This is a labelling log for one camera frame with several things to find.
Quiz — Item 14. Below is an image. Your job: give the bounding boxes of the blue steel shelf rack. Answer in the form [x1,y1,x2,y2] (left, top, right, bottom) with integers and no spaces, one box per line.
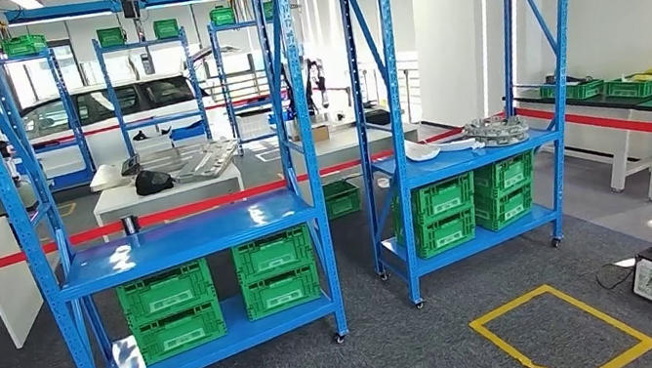
[91,22,216,160]
[206,12,302,160]
[303,0,632,322]
[0,0,356,368]
[0,42,100,201]

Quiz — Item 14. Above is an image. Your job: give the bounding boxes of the black trim part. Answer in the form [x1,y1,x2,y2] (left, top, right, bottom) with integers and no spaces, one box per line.
[131,125,174,143]

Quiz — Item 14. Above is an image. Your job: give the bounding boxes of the black ribbed plastic part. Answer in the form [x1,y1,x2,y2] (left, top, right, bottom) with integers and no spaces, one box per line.
[117,152,144,179]

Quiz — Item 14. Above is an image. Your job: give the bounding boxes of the open brown cardboard box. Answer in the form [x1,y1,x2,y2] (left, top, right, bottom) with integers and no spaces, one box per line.
[290,122,332,148]

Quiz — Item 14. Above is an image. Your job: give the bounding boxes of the white plastic crate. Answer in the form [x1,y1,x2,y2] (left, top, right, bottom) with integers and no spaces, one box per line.
[235,108,277,143]

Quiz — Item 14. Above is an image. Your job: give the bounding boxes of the white curved body panel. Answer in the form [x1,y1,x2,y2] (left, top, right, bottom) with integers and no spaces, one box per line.
[402,127,487,165]

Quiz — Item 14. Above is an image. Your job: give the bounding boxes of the large silver metal panel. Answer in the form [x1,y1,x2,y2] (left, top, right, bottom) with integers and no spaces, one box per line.
[169,135,245,187]

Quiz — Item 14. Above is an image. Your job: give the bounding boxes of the blue storage bin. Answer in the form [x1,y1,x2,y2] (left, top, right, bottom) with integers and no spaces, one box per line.
[169,121,209,144]

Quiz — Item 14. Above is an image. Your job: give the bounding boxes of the black helmet bag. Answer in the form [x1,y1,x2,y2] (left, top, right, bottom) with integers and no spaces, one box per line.
[132,165,177,199]

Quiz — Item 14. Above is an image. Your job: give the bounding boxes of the white storage bin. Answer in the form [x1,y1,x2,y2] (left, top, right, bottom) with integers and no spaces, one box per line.
[131,134,174,156]

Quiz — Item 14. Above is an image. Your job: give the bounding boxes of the stack of silver hubcaps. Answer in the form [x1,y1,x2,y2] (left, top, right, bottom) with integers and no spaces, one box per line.
[460,109,534,154]

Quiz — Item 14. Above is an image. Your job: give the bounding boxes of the white car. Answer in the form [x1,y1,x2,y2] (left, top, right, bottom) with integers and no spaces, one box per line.
[16,65,220,184]

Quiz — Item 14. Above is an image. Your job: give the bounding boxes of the dark top table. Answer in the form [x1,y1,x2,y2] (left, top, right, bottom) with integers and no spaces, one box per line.
[512,73,652,207]

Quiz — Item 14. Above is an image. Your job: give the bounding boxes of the dark barrier post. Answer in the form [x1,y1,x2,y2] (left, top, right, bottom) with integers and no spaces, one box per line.
[119,213,143,238]

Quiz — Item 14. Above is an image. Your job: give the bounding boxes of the black power cable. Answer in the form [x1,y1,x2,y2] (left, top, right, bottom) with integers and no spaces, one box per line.
[593,256,641,294]

